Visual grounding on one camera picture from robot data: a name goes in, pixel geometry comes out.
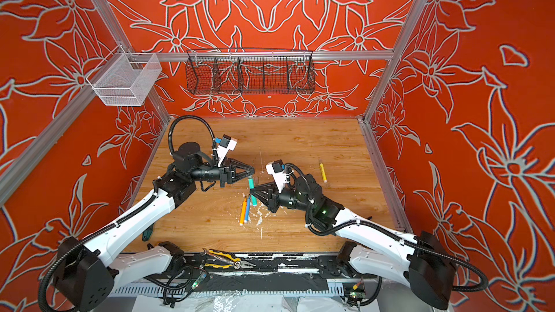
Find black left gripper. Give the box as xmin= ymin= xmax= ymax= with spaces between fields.
xmin=190 ymin=158 xmax=254 ymax=189

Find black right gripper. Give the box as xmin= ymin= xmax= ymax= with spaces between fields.
xmin=249 ymin=180 xmax=317 ymax=215

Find blue pen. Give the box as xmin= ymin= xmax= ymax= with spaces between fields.
xmin=244 ymin=196 xmax=251 ymax=223

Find yellow pen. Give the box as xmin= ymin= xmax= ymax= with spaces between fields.
xmin=319 ymin=160 xmax=328 ymax=183

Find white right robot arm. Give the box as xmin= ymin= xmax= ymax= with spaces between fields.
xmin=249 ymin=160 xmax=489 ymax=310

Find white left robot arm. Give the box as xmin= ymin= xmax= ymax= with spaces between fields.
xmin=38 ymin=115 xmax=255 ymax=311

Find orange pen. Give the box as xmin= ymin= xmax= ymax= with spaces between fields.
xmin=239 ymin=196 xmax=248 ymax=226

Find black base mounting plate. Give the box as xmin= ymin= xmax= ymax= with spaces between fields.
xmin=145 ymin=252 xmax=377 ymax=283

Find white mesh basket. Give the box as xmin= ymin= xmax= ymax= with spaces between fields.
xmin=87 ymin=53 xmax=162 ymax=107

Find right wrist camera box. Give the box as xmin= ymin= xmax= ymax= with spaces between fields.
xmin=266 ymin=160 xmax=288 ymax=193

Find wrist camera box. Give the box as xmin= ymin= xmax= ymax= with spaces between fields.
xmin=266 ymin=160 xmax=288 ymax=193
xmin=215 ymin=135 xmax=237 ymax=167

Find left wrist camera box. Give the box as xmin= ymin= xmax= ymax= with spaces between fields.
xmin=215 ymin=135 xmax=237 ymax=167

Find yellow handled pliers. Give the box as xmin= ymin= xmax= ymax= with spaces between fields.
xmin=203 ymin=248 xmax=256 ymax=270

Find black wire basket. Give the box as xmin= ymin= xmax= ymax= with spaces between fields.
xmin=185 ymin=49 xmax=316 ymax=95

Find white slotted cable duct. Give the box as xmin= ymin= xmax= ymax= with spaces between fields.
xmin=108 ymin=282 xmax=345 ymax=298

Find green handled screwdriver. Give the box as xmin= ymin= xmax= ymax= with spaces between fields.
xmin=141 ymin=224 xmax=154 ymax=242

